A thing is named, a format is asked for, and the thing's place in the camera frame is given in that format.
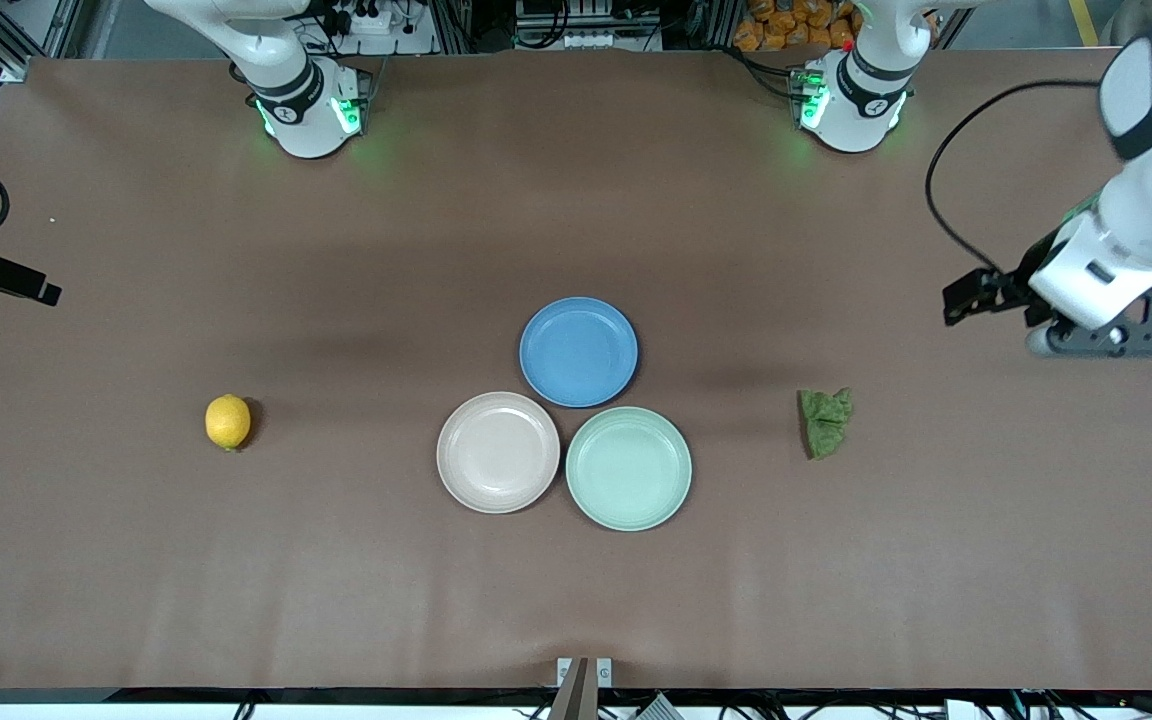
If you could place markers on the yellow lemon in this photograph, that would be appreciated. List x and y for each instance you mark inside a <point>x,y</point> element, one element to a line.
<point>227,421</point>

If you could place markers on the pile of orange packets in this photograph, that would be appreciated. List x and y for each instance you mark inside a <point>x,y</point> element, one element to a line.
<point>786,22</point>

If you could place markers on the white power strip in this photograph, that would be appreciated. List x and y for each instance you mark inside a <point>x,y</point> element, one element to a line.
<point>381,20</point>

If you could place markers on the grey ribbed vent piece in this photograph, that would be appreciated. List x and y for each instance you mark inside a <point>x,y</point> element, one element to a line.
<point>654,709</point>

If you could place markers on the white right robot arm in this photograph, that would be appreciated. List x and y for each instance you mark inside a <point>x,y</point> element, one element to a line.
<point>301,95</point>

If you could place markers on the white electrical control box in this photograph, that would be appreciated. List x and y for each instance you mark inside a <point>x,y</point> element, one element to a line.
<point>586,25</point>

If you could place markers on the light green plate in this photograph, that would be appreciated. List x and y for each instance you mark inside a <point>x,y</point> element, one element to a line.
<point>628,468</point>

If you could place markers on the green lettuce leaf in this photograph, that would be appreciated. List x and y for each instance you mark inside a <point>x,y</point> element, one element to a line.
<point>825,422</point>

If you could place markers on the blue plate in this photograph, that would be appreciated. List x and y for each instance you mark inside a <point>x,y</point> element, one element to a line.
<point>578,352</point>

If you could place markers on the pink plate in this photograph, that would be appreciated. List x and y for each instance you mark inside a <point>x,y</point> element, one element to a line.
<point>498,452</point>

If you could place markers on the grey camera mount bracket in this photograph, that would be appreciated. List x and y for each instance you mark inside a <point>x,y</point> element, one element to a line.
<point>584,685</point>

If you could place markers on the aluminium frame profile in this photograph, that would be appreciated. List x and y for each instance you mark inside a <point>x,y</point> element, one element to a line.
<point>26,40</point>

